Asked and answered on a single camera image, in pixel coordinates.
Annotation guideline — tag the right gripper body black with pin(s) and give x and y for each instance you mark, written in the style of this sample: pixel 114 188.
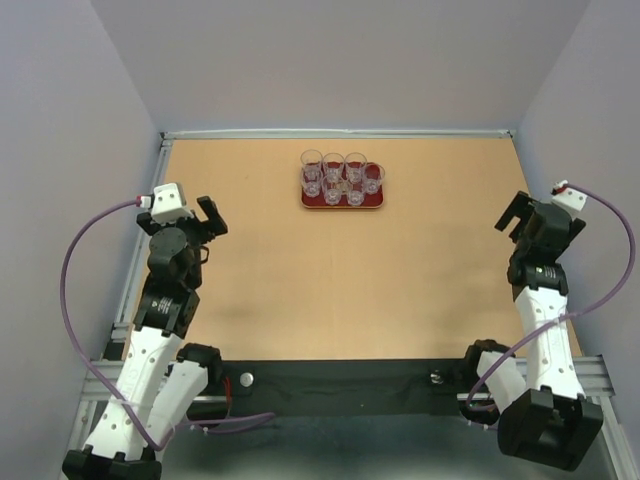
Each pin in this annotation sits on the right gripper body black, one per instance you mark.
pixel 520 250

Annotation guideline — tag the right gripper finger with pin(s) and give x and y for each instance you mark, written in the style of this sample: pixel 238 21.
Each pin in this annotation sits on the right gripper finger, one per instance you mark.
pixel 517 232
pixel 519 208

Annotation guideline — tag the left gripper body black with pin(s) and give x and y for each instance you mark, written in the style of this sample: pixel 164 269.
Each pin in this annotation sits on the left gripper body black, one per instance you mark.
pixel 196 231

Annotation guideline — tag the clear glass cluster front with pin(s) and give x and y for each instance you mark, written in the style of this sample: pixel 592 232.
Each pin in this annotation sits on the clear glass cluster front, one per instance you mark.
pixel 332 190

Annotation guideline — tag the clear glass cluster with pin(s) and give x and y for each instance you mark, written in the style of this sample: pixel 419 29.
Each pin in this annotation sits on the clear glass cluster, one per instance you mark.
pixel 332 190
pixel 355 194
pixel 355 164

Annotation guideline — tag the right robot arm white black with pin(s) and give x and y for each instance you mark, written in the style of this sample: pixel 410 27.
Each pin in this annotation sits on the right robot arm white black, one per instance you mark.
pixel 543 413

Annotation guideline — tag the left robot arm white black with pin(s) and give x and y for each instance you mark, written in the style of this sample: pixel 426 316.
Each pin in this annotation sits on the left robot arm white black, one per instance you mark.
pixel 157 382

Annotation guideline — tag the red lacquer tray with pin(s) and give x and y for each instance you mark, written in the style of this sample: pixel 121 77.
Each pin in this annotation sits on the red lacquer tray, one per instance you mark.
pixel 370 202

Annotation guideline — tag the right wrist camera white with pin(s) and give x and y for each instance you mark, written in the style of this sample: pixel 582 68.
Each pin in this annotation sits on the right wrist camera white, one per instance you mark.
pixel 567 198

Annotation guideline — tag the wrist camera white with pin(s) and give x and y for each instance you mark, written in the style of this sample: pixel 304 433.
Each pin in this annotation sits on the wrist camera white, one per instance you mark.
pixel 567 198
pixel 166 204

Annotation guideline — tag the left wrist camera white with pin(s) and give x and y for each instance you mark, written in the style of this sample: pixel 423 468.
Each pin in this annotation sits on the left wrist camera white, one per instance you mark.
pixel 166 204

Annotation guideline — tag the aluminium frame rail back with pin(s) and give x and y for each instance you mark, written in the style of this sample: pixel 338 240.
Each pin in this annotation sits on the aluminium frame rail back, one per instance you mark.
pixel 328 133

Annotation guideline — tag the aluminium frame rail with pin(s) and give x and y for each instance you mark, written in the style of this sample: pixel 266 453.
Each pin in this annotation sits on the aluminium frame rail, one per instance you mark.
pixel 591 371
pixel 117 341
pixel 328 133

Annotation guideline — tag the aluminium frame rail left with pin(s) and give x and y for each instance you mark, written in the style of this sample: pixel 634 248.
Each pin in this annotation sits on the aluminium frame rail left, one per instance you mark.
pixel 117 341

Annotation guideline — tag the aluminium frame rail front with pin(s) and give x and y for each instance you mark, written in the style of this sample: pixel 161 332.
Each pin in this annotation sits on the aluminium frame rail front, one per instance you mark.
pixel 591 371

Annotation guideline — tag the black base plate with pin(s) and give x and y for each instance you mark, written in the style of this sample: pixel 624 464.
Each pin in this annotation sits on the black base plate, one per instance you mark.
pixel 328 388

